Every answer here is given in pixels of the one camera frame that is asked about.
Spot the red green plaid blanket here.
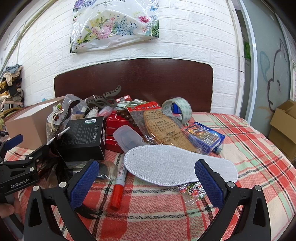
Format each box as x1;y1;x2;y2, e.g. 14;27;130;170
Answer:
3;111;296;241

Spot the red and white flat box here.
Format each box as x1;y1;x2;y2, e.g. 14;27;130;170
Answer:
105;126;142;154

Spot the clear plastic case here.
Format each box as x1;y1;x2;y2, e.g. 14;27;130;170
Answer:
112;125;148;153

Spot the pile of clothes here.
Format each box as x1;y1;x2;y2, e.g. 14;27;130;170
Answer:
0;65;25;112

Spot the black product box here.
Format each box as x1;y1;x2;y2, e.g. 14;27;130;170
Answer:
56;116;107;161

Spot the white fabric insole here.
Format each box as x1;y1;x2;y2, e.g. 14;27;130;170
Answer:
124;145;238;186

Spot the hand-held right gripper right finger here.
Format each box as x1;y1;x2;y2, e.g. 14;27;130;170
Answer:
194;159;271;241

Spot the clear tape roll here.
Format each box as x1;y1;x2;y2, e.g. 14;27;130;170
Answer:
161;98;192;123

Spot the grey door with cartoon drawing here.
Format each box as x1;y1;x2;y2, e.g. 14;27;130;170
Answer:
240;0;296;121

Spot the pink plastic packet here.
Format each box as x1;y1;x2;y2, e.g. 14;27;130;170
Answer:
98;108;116;117

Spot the brown hair claw clip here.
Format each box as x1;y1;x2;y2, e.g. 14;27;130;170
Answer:
85;85;122;109

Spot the colourful plastic wrapper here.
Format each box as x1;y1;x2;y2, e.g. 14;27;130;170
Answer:
178;182;206;200

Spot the blue card box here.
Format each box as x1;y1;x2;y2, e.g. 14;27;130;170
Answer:
184;122;226;156

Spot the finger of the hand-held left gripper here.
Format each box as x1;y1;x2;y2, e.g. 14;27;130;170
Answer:
0;134;24;160
21;143;51;166

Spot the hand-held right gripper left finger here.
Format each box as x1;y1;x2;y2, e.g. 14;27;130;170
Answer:
24;159;100;241

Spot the brown cardboard box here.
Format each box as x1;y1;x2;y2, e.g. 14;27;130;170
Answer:
5;94;74;150

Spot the red whiteboard marker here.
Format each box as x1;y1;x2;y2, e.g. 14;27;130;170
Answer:
109;153;129;210

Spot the floral plastic bag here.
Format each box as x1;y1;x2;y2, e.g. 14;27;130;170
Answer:
70;0;160;54

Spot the open tan cardboard carton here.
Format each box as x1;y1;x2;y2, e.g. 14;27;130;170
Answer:
268;100;296;163

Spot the dark wooden headboard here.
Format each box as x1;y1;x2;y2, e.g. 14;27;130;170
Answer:
54;58;213;114

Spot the packaged brown insole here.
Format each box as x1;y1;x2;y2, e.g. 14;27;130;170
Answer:
126;101;208;156

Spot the small red gift box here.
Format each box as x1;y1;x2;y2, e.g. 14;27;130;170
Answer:
106;113;144;129

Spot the person's left hand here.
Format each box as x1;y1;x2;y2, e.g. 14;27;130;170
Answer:
0;203;15;219

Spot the bag of cotton swabs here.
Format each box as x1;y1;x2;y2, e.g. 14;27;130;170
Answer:
84;108;100;118

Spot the brown wooden bead massager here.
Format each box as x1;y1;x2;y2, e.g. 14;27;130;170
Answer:
116;109;139;128

